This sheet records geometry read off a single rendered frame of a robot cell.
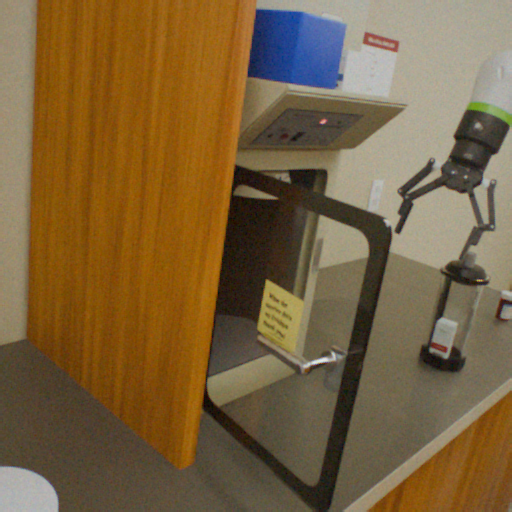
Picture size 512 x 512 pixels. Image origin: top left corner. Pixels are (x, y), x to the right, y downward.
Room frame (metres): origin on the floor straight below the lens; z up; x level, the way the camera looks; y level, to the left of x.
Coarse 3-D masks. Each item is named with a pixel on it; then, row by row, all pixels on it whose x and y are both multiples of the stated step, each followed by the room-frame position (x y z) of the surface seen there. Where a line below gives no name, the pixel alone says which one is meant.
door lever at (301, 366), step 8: (264, 336) 0.66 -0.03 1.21; (264, 344) 0.65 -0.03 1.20; (272, 344) 0.64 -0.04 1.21; (280, 344) 0.64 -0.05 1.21; (272, 352) 0.64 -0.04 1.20; (280, 352) 0.63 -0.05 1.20; (288, 352) 0.62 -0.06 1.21; (328, 352) 0.63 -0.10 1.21; (280, 360) 0.63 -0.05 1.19; (288, 360) 0.62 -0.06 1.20; (296, 360) 0.61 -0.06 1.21; (304, 360) 0.61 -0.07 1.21; (312, 360) 0.62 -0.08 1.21; (320, 360) 0.62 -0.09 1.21; (328, 360) 0.63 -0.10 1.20; (296, 368) 0.60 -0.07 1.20; (304, 368) 0.60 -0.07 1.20; (312, 368) 0.61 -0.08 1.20; (328, 368) 0.63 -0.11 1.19
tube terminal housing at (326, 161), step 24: (264, 0) 0.88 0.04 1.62; (288, 0) 0.92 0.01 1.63; (312, 0) 0.96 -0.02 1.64; (336, 0) 1.01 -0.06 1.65; (360, 0) 1.06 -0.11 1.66; (360, 24) 1.07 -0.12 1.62; (360, 48) 1.08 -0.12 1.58; (264, 168) 0.92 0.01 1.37; (288, 168) 0.97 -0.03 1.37; (312, 168) 1.02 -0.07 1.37; (336, 168) 1.07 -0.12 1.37
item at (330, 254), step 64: (256, 192) 0.77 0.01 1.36; (256, 256) 0.75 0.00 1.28; (320, 256) 0.67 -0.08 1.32; (384, 256) 0.60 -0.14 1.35; (256, 320) 0.74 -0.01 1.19; (320, 320) 0.65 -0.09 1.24; (256, 384) 0.72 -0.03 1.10; (320, 384) 0.64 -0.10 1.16; (256, 448) 0.71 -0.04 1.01; (320, 448) 0.62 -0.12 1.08
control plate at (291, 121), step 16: (288, 112) 0.81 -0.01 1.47; (304, 112) 0.83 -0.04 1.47; (320, 112) 0.86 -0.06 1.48; (272, 128) 0.83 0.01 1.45; (288, 128) 0.85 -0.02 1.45; (304, 128) 0.88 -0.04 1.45; (320, 128) 0.91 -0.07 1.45; (336, 128) 0.94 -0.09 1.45; (256, 144) 0.85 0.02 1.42; (272, 144) 0.88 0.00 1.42; (288, 144) 0.90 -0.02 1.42; (304, 144) 0.93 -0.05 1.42; (320, 144) 0.96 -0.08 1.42
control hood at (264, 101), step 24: (264, 96) 0.79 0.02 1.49; (288, 96) 0.77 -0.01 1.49; (312, 96) 0.81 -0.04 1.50; (336, 96) 0.85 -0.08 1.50; (360, 96) 0.89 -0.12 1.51; (264, 120) 0.80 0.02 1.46; (360, 120) 0.96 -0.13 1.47; (384, 120) 1.01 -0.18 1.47; (240, 144) 0.83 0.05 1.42; (336, 144) 1.00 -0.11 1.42
